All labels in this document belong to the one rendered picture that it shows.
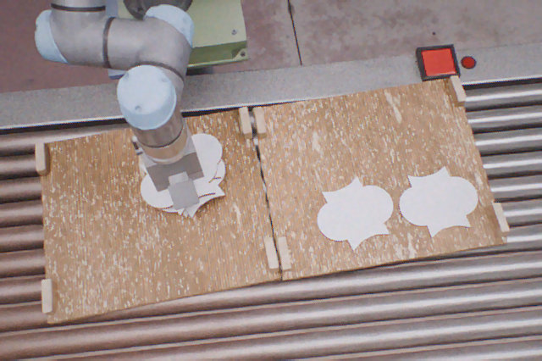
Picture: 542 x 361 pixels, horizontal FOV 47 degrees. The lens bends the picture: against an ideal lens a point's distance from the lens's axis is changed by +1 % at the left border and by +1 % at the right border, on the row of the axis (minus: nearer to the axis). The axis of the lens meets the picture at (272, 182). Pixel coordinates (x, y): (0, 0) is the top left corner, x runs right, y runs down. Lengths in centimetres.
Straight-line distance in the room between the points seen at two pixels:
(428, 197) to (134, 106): 58
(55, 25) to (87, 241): 41
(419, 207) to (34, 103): 79
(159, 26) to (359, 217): 49
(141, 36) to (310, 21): 165
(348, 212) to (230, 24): 47
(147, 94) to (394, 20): 181
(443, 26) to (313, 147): 146
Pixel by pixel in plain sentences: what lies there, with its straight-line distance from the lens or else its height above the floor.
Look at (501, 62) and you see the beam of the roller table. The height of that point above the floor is 91.
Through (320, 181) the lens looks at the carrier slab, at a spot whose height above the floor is 94.
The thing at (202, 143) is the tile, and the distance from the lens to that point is 115.
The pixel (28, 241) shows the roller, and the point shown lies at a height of 92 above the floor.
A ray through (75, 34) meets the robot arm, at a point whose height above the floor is 128.
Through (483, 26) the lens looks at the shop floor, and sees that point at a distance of 261.
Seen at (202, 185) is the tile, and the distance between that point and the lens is 110.
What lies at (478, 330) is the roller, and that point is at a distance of 115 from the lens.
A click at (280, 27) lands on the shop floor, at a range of 249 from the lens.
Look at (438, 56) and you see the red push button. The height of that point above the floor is 93.
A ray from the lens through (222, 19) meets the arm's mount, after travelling 134.
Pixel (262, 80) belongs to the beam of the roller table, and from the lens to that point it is 128.
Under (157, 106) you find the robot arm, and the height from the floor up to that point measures 130.
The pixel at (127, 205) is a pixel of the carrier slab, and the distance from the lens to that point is 117.
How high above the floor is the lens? 200
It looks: 67 degrees down
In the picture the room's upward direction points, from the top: 3 degrees counter-clockwise
